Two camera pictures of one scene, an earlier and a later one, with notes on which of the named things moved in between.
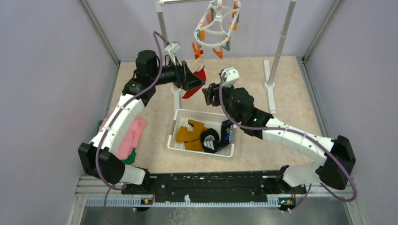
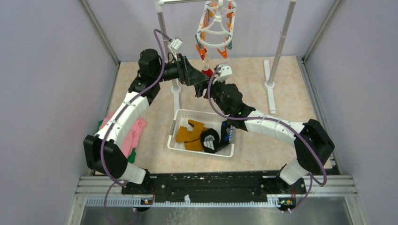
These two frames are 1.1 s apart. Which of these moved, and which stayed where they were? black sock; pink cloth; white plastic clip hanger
Moved: white plastic clip hanger
Stayed: pink cloth; black sock
